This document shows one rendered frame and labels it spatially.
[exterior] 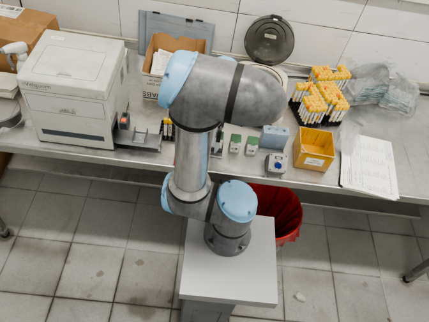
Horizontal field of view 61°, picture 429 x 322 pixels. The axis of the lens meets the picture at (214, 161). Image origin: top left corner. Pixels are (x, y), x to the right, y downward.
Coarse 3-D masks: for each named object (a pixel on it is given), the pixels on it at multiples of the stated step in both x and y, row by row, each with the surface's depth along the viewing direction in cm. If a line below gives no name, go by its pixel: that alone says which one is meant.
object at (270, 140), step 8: (264, 128) 139; (272, 128) 140; (280, 128) 140; (288, 128) 141; (264, 136) 140; (272, 136) 140; (280, 136) 139; (288, 136) 139; (264, 144) 144; (272, 144) 143; (280, 144) 143; (272, 152) 145; (280, 152) 145
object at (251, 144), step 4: (248, 136) 140; (252, 136) 140; (248, 140) 139; (252, 140) 139; (256, 140) 139; (248, 144) 139; (252, 144) 138; (256, 144) 139; (248, 148) 139; (252, 148) 139; (256, 148) 139; (248, 152) 141; (252, 152) 141; (252, 156) 143
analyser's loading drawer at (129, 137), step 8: (120, 136) 136; (128, 136) 136; (136, 136) 136; (144, 136) 137; (152, 136) 138; (160, 136) 135; (128, 144) 134; (136, 144) 134; (144, 144) 134; (152, 144) 135; (160, 144) 135
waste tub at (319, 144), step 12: (300, 132) 140; (312, 132) 144; (324, 132) 143; (300, 144) 137; (312, 144) 149; (324, 144) 148; (300, 156) 136; (312, 156) 136; (324, 156) 135; (300, 168) 142; (312, 168) 141; (324, 168) 140
